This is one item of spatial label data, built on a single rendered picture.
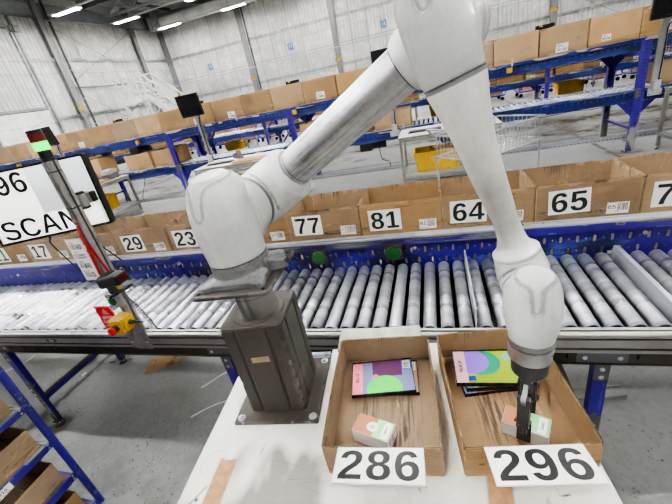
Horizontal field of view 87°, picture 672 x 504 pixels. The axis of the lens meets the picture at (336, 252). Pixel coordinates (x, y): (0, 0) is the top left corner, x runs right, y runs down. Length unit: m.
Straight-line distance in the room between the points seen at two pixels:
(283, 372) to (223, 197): 0.51
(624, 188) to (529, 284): 1.18
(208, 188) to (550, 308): 0.74
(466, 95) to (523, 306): 0.40
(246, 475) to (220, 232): 0.63
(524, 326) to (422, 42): 0.54
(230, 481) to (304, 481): 0.20
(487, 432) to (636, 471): 1.07
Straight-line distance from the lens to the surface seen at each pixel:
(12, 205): 2.00
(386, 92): 0.81
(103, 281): 1.72
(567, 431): 1.11
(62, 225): 1.93
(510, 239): 0.87
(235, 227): 0.87
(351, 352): 1.24
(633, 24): 6.67
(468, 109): 0.63
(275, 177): 0.96
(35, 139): 1.71
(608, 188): 1.86
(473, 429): 1.07
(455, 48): 0.61
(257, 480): 1.09
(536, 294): 0.76
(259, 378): 1.11
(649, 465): 2.10
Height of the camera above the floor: 1.61
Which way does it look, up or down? 25 degrees down
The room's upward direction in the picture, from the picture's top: 12 degrees counter-clockwise
